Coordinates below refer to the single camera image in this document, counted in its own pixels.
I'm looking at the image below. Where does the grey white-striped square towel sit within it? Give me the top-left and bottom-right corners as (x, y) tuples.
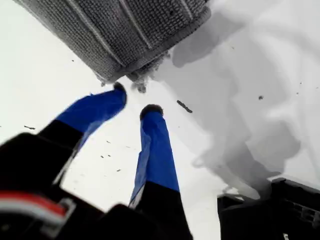
(12, 0), (212, 88)

